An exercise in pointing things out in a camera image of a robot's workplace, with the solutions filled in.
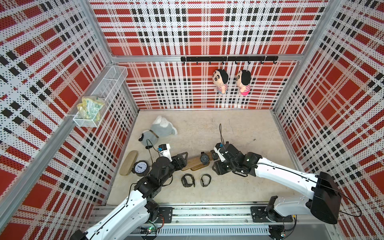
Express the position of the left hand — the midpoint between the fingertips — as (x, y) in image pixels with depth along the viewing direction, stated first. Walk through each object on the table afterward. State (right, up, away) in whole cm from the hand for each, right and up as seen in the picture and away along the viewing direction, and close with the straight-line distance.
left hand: (185, 154), depth 79 cm
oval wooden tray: (-36, -7, +11) cm, 39 cm away
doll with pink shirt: (+35, +45, +14) cm, 59 cm away
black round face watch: (+10, -3, +5) cm, 12 cm away
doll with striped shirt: (+20, +45, +12) cm, 51 cm away
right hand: (+18, -6, 0) cm, 19 cm away
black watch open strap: (+9, -15, +3) cm, 18 cm away
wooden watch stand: (+5, -6, +5) cm, 10 cm away
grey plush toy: (-19, +14, +20) cm, 31 cm away
